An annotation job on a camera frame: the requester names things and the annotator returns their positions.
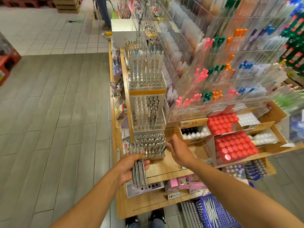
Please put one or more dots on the person's right shoe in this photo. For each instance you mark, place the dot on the person's right shoe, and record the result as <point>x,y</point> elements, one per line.
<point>157,217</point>

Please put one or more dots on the small translucent plastic organiser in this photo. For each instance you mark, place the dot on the small translucent plastic organiser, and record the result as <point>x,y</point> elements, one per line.
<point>145,188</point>

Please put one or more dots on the green arrow floor sticker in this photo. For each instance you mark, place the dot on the green arrow floor sticker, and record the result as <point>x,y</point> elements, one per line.
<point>75,21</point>

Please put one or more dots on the blue shopping basket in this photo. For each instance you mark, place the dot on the blue shopping basket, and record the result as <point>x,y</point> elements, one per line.
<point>218,209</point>

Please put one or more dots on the pile of pink eraser packets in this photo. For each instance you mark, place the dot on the pile of pink eraser packets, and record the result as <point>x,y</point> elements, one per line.
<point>187,182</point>

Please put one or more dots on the clear acrylic pen display tower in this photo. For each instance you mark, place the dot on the clear acrylic pen display tower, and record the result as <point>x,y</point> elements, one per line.
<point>147,90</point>

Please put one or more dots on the tray of red-capped glue sticks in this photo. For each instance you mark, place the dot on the tray of red-capped glue sticks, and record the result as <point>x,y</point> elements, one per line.
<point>223,123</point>
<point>235,147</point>

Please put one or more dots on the white square box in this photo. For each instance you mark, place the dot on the white square box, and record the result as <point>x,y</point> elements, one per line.
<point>122,30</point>

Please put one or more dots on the pastel eraser display box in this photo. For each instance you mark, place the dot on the pastel eraser display box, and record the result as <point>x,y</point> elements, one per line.
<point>233,171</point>

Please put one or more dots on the cardboard box of white glue sticks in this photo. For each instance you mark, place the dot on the cardboard box of white glue sticks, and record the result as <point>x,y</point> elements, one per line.
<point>266,139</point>
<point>249,120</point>
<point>194,133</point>

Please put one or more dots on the person's left shoe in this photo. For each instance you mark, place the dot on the person's left shoe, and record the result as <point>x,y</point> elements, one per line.
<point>133,221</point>

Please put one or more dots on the blue yellow stationery packets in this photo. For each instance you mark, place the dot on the blue yellow stationery packets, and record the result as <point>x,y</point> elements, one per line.
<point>256,169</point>

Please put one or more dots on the person's right hand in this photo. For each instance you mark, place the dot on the person's right hand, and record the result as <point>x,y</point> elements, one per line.
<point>179,150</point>

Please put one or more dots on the person's left forearm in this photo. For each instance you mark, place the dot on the person's left forearm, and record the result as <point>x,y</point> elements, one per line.
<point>88,204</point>

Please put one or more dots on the red low goods shelf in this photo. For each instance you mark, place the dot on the red low goods shelf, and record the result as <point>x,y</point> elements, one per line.
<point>9,64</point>
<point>23,2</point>

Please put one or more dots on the row of hanging stationery packets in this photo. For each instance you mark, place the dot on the row of hanging stationery packets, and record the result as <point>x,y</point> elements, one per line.
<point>118,92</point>

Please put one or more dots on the single silver pen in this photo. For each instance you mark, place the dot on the single silver pen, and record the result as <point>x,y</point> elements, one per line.
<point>162,149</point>

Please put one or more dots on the clear pen bundle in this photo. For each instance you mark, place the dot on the clear pen bundle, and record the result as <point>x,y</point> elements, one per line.
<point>139,175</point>

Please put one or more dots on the person's left hand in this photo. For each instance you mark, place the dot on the person's left hand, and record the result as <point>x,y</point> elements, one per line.
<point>128,168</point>

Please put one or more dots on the wooden glue display stand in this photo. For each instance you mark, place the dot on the wooden glue display stand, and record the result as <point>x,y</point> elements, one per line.
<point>159,171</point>

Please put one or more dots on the white price tag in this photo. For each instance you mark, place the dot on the white price tag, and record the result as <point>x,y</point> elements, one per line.
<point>174,195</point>
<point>195,190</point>

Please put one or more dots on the person's right forearm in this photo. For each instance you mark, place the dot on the person's right forearm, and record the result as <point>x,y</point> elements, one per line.
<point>244,192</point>

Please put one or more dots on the row of black white boxes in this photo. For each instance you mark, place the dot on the row of black white boxes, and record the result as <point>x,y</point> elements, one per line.
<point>4,45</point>

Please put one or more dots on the large tiered acrylic pen rack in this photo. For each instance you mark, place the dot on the large tiered acrylic pen rack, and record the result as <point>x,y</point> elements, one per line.
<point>199,110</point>

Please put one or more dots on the person's shoe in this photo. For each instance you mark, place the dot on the person's shoe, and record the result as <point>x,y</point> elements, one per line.
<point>157,217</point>
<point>133,221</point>

